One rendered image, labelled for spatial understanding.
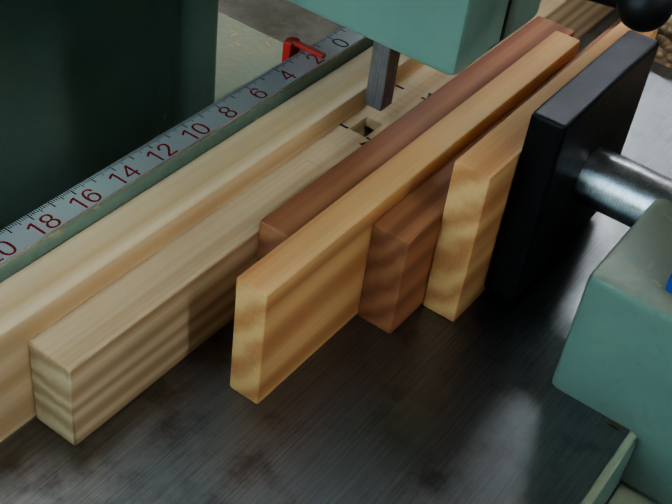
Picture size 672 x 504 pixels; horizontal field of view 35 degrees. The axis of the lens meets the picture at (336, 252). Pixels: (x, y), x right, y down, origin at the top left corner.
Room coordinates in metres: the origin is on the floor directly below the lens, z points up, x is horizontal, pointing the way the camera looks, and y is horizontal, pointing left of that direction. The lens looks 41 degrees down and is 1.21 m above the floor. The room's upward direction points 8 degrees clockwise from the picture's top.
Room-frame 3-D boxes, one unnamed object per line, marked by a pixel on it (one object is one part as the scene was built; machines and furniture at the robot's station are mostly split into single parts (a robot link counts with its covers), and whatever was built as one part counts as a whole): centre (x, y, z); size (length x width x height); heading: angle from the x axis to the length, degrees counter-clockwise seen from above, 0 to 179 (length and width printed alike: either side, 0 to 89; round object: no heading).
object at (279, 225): (0.41, -0.04, 0.92); 0.23 x 0.02 x 0.04; 149
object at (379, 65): (0.40, -0.01, 0.97); 0.01 x 0.01 x 0.05; 59
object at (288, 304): (0.37, -0.04, 0.93); 0.24 x 0.01 x 0.06; 149
